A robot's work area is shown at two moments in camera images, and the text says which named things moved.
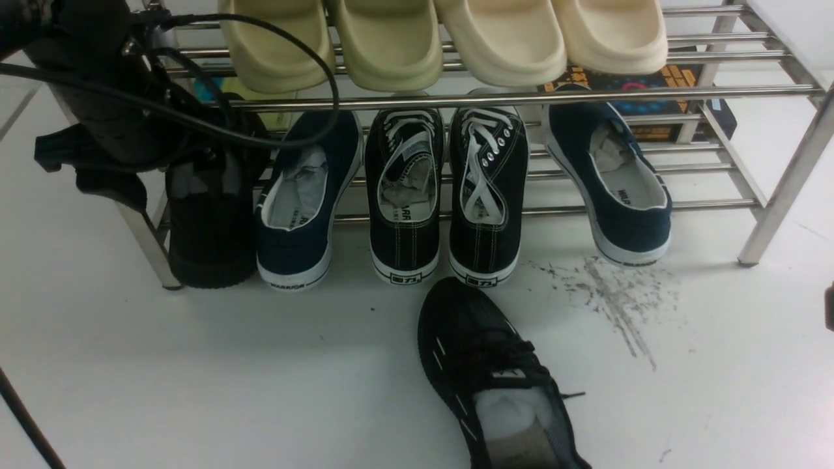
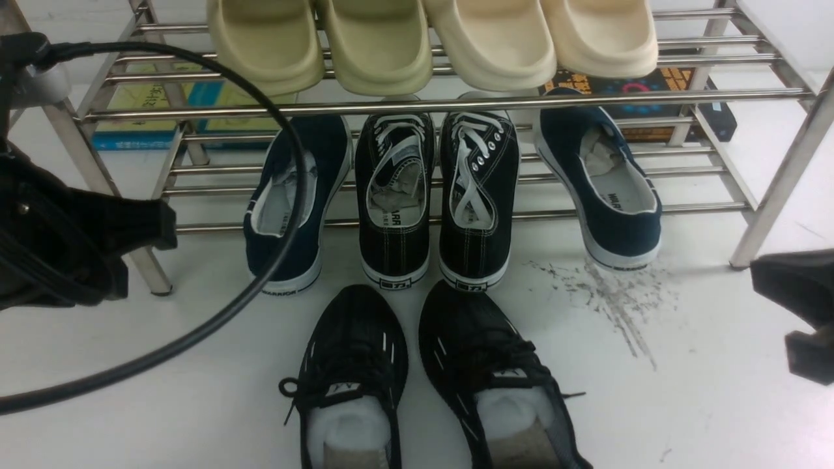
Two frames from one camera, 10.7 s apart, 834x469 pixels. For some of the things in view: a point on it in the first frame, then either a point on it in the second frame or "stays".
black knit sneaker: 212,212 → 351,372
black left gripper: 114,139 → 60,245
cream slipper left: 504,43 stays
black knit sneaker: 510,410 stays
